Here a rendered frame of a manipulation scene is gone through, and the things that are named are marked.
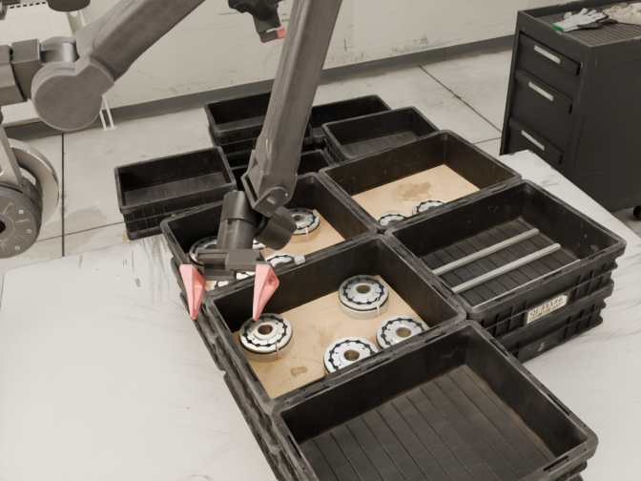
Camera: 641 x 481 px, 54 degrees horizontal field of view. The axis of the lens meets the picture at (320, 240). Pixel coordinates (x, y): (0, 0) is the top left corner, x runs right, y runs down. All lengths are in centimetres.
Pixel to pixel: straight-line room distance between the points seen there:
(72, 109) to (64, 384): 79
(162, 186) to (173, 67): 176
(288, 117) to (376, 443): 55
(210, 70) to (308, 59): 330
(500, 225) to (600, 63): 108
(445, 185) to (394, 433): 78
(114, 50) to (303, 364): 67
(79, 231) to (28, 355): 171
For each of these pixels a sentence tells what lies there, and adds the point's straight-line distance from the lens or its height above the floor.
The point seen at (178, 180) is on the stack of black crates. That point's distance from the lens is 247.
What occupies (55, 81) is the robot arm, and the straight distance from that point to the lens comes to 81.
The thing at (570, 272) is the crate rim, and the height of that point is 93.
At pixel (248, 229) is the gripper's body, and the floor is 115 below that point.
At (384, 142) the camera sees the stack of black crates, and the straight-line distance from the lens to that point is 259.
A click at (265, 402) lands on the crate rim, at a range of 103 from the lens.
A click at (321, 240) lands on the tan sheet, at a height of 83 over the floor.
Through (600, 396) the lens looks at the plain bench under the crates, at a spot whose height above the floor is 70.
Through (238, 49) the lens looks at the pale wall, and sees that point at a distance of 416.
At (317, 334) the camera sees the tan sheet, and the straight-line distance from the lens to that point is 126.
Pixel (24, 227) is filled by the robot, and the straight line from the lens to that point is 120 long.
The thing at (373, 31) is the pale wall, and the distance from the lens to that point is 441.
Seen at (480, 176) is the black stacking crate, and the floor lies 87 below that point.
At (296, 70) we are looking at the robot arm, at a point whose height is 140.
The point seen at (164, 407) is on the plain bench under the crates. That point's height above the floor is 70.
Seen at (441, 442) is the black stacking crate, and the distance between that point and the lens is 111.
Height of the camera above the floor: 173
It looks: 37 degrees down
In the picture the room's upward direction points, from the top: 4 degrees counter-clockwise
